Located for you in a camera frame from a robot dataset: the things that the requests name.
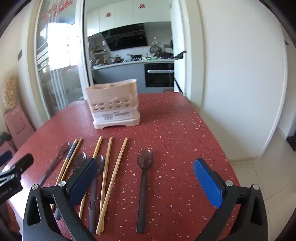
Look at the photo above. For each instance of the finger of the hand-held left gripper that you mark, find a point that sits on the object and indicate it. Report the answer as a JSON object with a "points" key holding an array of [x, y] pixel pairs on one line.
{"points": [[5, 158], [22, 161]]}

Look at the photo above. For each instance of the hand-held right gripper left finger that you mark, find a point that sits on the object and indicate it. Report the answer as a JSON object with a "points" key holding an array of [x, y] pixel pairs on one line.
{"points": [[83, 180]]}

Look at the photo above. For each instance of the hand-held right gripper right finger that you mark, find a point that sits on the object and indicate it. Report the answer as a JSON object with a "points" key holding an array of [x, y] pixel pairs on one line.
{"points": [[207, 183]]}

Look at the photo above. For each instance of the dark translucent plastic spoon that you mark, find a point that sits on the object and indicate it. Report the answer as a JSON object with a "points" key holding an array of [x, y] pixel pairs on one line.
{"points": [[93, 197], [79, 160], [63, 149], [145, 160]]}

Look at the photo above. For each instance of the blue patterned chopstick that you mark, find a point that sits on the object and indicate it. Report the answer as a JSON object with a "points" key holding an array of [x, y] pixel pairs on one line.
{"points": [[70, 153]]}

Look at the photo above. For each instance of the blue-tipped chopstick pair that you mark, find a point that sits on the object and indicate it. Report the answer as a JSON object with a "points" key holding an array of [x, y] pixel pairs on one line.
{"points": [[76, 150]]}

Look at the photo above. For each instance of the plain wooden chopstick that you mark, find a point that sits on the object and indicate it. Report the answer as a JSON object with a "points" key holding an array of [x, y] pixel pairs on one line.
{"points": [[120, 157], [108, 153]]}

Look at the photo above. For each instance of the yellow patterned wooden chopstick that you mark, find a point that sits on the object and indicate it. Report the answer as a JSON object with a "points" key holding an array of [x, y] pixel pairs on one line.
{"points": [[98, 144]]}

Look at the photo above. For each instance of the pink plastic utensil holder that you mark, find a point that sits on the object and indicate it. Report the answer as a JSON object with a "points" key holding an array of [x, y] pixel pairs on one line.
{"points": [[111, 97]]}

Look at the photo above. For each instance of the stack of pink stools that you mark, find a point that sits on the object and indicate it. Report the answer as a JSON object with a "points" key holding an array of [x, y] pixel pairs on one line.
{"points": [[18, 125]]}

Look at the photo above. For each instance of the cream beaded cushion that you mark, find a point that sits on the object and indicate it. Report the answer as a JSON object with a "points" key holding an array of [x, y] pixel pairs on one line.
{"points": [[10, 90]]}

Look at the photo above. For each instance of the dark object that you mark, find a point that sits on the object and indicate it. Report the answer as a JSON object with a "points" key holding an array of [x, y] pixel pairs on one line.
{"points": [[291, 142]]}

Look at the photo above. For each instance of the glass sliding door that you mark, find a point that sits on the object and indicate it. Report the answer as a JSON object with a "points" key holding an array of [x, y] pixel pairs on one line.
{"points": [[57, 69]]}

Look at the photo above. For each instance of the grey kitchen counter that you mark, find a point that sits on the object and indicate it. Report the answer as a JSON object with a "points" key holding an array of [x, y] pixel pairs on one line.
{"points": [[120, 74]]}

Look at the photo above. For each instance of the spoon in holder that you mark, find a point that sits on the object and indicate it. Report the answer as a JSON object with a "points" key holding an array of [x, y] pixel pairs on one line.
{"points": [[159, 78]]}

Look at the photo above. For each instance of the black range hood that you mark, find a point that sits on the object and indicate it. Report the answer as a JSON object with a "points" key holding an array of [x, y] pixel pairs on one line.
{"points": [[127, 38]]}

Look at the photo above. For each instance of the white refrigerator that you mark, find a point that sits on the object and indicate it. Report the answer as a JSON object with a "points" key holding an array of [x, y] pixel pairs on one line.
{"points": [[178, 34]]}

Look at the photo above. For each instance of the dark wall switch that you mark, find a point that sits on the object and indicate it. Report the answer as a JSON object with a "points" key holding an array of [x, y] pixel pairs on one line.
{"points": [[19, 55]]}

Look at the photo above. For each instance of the white wall cabinets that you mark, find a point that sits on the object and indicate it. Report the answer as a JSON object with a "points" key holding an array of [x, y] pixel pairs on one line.
{"points": [[120, 14]]}

